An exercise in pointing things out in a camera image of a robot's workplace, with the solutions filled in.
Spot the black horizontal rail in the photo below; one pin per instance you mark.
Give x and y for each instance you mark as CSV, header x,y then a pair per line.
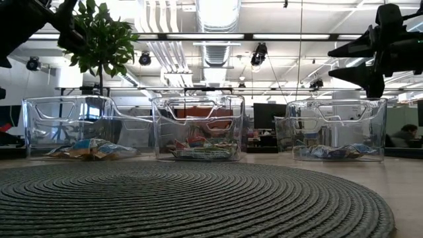
x,y
205,89

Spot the green potted plant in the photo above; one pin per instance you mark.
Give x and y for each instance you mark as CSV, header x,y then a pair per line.
x,y
105,43

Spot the dark office desk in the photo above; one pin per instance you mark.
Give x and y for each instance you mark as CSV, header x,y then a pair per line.
x,y
403,152

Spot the person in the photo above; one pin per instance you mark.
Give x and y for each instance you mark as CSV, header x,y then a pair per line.
x,y
404,137

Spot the round grey woven placemat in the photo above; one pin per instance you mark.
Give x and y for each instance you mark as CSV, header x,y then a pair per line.
x,y
198,205

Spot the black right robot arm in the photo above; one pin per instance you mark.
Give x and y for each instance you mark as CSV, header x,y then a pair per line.
x,y
413,56

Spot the clear plastic bin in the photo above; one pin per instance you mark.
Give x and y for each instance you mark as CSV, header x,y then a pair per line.
x,y
198,129
49,132
347,132

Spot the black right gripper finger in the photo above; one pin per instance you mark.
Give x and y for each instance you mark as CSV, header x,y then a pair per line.
x,y
367,76
360,48

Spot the black office monitor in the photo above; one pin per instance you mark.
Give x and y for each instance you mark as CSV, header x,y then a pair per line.
x,y
420,112
269,115

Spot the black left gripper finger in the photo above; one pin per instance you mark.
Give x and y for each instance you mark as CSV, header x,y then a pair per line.
x,y
71,36

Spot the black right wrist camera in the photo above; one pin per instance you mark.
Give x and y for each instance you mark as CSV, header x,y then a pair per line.
x,y
390,16

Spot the white ceiling pipes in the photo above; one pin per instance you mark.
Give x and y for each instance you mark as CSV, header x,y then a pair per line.
x,y
168,49

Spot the silver ventilation duct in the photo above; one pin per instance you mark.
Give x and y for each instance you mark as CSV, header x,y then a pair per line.
x,y
216,20

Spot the black ceiling spotlight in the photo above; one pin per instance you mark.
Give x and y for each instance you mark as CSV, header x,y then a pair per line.
x,y
144,59
316,83
33,63
259,54

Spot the orange cabinet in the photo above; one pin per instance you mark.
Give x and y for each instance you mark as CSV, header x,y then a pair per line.
x,y
198,112

